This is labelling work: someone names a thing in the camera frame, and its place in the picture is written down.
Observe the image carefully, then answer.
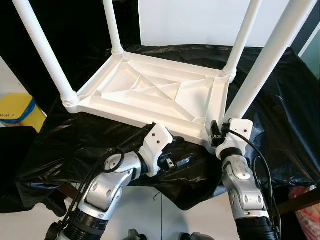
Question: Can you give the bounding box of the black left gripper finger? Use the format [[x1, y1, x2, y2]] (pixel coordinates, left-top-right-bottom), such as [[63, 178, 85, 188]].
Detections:
[[172, 154, 197, 168]]

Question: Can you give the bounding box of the white plastic table top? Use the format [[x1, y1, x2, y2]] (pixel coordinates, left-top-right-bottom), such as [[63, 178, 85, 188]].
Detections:
[[62, 46, 236, 148]]

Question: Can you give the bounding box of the white plastic table leg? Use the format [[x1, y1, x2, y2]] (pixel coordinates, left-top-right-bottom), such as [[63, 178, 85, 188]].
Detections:
[[102, 0, 125, 55], [221, 0, 262, 78], [222, 0, 318, 123], [12, 0, 81, 107]]

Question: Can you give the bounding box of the black plastic table cover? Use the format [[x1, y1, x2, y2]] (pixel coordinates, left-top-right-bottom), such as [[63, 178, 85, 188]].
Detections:
[[15, 44, 320, 211]]

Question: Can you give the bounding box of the dark grey robot right leg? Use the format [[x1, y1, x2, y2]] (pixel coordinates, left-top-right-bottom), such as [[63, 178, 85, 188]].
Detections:
[[180, 231, 216, 240]]

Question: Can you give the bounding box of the dark grey robot leg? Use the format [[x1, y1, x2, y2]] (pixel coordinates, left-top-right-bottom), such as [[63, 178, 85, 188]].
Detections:
[[125, 229, 148, 240], [180, 231, 216, 240]]

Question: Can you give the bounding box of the dark grey robot left leg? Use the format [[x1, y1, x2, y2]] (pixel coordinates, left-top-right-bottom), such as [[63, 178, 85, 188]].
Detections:
[[125, 229, 148, 240]]

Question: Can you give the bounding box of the pink shopping bag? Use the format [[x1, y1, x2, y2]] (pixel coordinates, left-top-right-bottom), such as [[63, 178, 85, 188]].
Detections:
[[295, 187, 320, 240]]

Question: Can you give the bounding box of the black open tool bag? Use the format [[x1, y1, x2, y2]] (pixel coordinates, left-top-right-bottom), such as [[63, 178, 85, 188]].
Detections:
[[0, 126, 40, 213]]

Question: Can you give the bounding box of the yellow and blue box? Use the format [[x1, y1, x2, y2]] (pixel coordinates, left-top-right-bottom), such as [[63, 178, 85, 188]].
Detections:
[[0, 93, 47, 133]]

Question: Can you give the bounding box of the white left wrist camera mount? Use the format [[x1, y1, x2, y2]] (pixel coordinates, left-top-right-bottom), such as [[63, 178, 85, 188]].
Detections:
[[139, 123, 174, 177]]

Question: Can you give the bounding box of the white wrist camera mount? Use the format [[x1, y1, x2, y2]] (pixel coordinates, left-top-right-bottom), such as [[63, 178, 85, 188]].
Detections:
[[139, 123, 174, 177], [216, 118, 254, 160]]

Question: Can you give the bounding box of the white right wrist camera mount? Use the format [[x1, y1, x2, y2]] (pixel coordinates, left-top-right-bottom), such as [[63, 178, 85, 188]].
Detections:
[[216, 118, 254, 160]]

